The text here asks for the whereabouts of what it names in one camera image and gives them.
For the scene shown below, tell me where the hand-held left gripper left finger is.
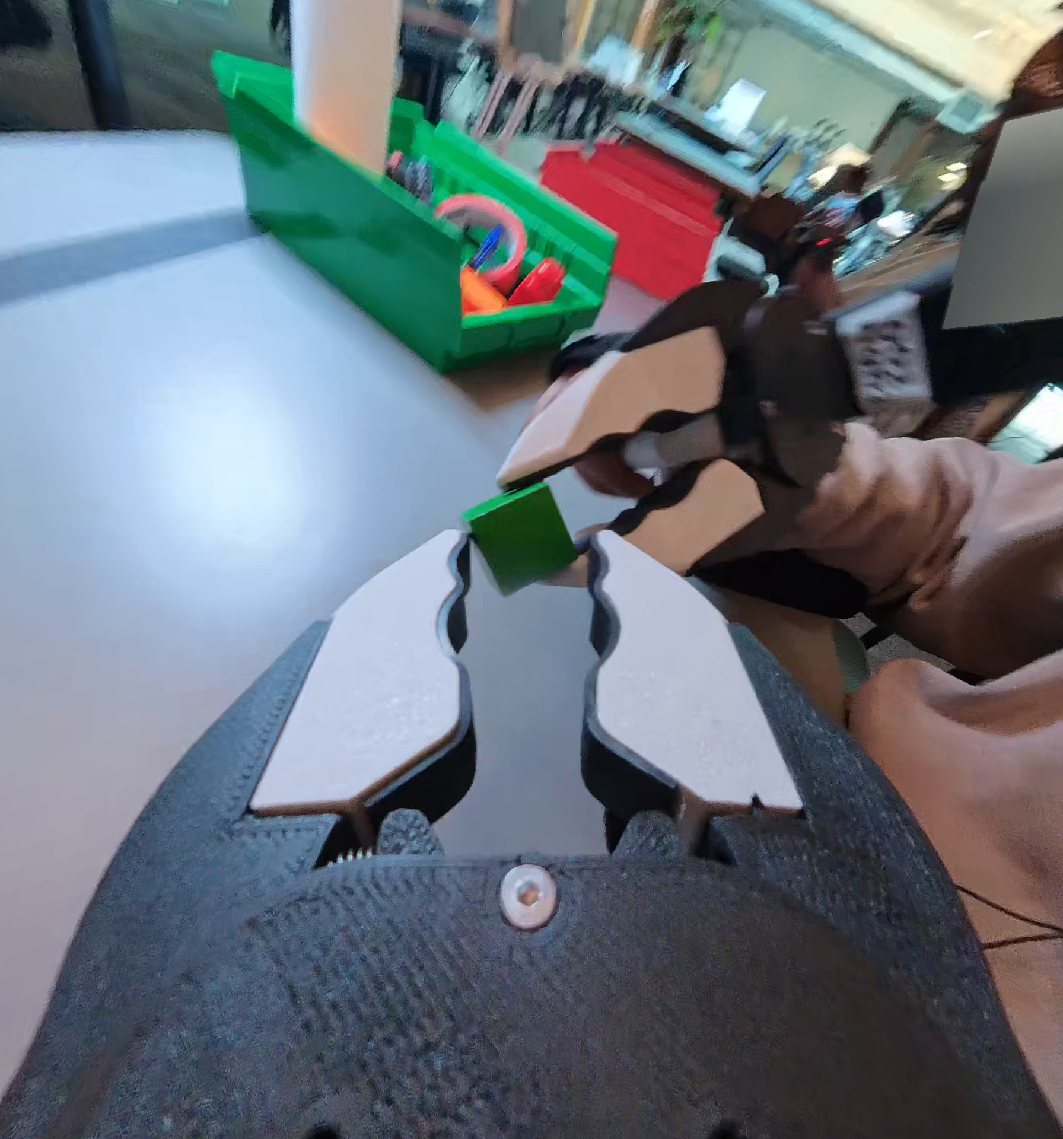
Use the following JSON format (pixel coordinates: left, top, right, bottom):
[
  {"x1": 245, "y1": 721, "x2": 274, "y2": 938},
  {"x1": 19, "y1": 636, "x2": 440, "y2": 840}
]
[{"x1": 249, "y1": 529, "x2": 478, "y2": 818}]

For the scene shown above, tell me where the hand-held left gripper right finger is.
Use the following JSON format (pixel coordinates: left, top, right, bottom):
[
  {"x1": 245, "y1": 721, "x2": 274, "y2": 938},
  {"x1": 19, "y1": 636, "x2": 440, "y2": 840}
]
[{"x1": 580, "y1": 531, "x2": 806, "y2": 815}]

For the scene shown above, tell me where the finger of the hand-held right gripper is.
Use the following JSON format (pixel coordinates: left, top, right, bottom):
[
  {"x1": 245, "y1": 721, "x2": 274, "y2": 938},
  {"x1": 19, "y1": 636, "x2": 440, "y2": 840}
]
[
  {"x1": 596, "y1": 459, "x2": 768, "y2": 572},
  {"x1": 496, "y1": 326, "x2": 730, "y2": 491}
]

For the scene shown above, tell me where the low red plastic bin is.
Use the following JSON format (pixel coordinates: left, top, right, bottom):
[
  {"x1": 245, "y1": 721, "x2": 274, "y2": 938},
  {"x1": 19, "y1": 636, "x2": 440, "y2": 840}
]
[{"x1": 539, "y1": 141, "x2": 730, "y2": 304}]

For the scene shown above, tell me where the long orange block stick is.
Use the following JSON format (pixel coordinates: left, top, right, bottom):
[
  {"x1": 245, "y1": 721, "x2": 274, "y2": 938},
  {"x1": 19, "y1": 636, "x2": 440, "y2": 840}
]
[{"x1": 459, "y1": 265, "x2": 510, "y2": 316}]

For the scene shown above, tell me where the green wooden cube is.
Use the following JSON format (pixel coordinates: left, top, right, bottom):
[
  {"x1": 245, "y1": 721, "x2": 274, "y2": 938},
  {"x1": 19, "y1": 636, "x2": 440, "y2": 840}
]
[{"x1": 461, "y1": 482, "x2": 580, "y2": 596}]

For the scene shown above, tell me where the green plastic bin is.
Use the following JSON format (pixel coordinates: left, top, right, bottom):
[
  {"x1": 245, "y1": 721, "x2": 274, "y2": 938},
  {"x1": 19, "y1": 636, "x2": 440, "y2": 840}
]
[{"x1": 209, "y1": 50, "x2": 620, "y2": 375}]

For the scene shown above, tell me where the person's right forearm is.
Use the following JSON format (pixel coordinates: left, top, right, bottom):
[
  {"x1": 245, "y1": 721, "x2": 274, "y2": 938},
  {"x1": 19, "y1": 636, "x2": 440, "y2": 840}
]
[{"x1": 692, "y1": 422, "x2": 1063, "y2": 679}]

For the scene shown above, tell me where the person's right hand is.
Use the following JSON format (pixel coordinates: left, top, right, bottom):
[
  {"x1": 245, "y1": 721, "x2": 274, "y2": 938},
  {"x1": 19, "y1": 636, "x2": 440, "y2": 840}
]
[{"x1": 574, "y1": 434, "x2": 659, "y2": 499}]

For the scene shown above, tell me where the red tape roll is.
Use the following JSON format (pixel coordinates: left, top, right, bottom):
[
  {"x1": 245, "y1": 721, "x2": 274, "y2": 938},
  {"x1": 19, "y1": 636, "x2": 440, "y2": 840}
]
[{"x1": 432, "y1": 192, "x2": 530, "y2": 297}]

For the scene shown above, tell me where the black remote control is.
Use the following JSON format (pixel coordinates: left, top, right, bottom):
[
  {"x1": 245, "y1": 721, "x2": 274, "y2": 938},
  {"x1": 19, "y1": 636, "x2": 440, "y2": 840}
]
[{"x1": 386, "y1": 149, "x2": 437, "y2": 203}]

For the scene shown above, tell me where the white bottle black cap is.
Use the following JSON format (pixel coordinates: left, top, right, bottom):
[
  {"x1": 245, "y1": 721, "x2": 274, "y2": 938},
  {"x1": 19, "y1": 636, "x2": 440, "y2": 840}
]
[{"x1": 288, "y1": 0, "x2": 405, "y2": 172}]

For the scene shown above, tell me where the black light stand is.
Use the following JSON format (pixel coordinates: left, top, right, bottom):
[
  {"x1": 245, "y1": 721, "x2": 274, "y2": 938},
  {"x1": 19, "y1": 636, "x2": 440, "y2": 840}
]
[{"x1": 67, "y1": 0, "x2": 134, "y2": 132}]

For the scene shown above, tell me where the black cord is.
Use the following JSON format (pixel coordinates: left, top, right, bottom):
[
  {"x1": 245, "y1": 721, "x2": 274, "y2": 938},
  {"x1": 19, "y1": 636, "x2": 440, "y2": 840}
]
[{"x1": 948, "y1": 879, "x2": 1063, "y2": 950}]

